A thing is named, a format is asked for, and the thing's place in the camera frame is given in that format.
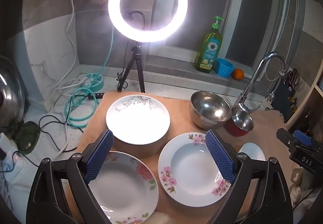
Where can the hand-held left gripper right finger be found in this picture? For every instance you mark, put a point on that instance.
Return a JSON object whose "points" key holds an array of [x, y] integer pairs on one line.
{"points": [[219, 156]]}

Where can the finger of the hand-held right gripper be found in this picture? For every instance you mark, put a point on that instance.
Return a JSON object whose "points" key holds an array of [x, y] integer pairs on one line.
{"points": [[285, 137], [302, 138]]}

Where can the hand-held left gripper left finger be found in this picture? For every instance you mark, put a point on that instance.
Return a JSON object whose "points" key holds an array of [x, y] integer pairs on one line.
{"points": [[98, 156]]}

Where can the pink blossom deep plate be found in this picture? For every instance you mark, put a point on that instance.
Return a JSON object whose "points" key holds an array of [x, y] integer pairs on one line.
{"points": [[191, 171]]}

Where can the white ceramic bowl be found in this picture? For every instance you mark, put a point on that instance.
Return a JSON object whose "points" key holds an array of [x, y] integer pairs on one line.
{"points": [[252, 153]]}

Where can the red steel bowl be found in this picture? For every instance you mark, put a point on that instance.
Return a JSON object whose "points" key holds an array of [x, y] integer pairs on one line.
{"points": [[242, 120]]}

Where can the pink rose deep plate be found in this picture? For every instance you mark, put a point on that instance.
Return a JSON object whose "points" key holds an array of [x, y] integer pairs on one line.
{"points": [[126, 188]]}

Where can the stainless steel bowl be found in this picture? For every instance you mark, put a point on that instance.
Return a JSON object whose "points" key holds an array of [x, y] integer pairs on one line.
{"points": [[209, 108]]}

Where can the white plate grey leaf print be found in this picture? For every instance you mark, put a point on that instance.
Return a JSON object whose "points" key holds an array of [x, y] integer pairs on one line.
{"points": [[137, 123]]}

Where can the wooden shelf unit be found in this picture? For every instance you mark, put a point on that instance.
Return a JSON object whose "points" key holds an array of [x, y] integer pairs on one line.
{"points": [[310, 103]]}

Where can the dark knife block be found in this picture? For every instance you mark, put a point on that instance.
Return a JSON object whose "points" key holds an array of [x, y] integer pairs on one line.
{"points": [[284, 97]]}

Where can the scissors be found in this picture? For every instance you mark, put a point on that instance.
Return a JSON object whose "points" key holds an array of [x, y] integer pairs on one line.
{"points": [[292, 79]]}

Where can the black usb strip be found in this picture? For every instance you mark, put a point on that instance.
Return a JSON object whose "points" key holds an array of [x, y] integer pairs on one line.
{"points": [[97, 95]]}

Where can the chrome faucet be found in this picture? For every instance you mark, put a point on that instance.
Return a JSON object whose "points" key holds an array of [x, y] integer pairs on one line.
{"points": [[252, 80]]}

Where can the tan mat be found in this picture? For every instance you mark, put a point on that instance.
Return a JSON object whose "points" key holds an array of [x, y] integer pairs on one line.
{"points": [[176, 105]]}

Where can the teal round power strip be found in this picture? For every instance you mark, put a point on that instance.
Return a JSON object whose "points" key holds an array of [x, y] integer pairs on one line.
{"points": [[97, 81]]}

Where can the dark green glass dish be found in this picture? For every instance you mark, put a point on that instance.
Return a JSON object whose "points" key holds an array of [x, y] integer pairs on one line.
{"points": [[25, 135]]}

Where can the orange fruit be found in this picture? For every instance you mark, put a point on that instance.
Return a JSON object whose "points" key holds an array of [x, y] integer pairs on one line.
{"points": [[238, 74]]}

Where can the blue pleated cup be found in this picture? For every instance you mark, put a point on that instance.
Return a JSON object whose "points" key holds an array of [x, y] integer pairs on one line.
{"points": [[224, 67]]}

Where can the white power adapter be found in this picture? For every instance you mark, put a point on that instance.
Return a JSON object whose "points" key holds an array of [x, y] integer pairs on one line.
{"points": [[5, 143]]}

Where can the green dish soap bottle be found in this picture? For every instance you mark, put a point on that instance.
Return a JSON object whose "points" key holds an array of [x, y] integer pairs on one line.
{"points": [[209, 50]]}

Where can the black tripod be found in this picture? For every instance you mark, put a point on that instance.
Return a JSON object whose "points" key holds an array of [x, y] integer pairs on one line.
{"points": [[137, 52]]}

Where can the steel pot lid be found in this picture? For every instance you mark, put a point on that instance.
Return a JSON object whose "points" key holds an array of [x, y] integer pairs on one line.
{"points": [[10, 87]]}

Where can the dark window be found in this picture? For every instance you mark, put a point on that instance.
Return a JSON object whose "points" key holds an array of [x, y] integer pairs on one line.
{"points": [[252, 12]]}

